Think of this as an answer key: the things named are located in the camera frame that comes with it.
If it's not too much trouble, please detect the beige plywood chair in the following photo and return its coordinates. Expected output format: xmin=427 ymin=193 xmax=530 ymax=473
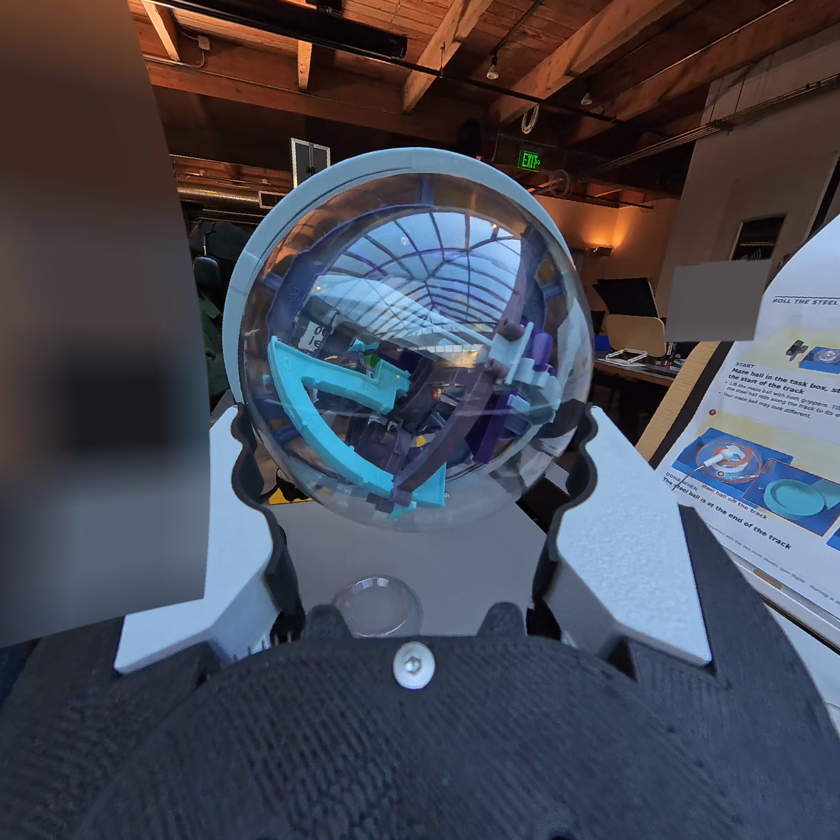
xmin=604 ymin=313 xmax=668 ymax=360

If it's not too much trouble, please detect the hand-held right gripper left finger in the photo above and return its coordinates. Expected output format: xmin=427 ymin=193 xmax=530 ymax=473
xmin=117 ymin=406 xmax=306 ymax=676

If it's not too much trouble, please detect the clear plastic maze ball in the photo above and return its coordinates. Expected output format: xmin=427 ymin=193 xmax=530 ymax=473
xmin=223 ymin=147 xmax=595 ymax=532

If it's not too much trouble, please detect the instruction sheet on stand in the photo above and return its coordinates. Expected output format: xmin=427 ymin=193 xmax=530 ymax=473
xmin=635 ymin=340 xmax=840 ymax=657

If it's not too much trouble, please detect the printed instruction sheet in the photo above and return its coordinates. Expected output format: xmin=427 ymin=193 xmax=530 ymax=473
xmin=661 ymin=213 xmax=840 ymax=619

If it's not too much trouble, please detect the clear plastic ball stand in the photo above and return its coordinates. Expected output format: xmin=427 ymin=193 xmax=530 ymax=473
xmin=331 ymin=575 xmax=425 ymax=639

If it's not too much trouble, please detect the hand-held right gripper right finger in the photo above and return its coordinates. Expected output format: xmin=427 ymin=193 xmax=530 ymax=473
xmin=532 ymin=406 xmax=713 ymax=667

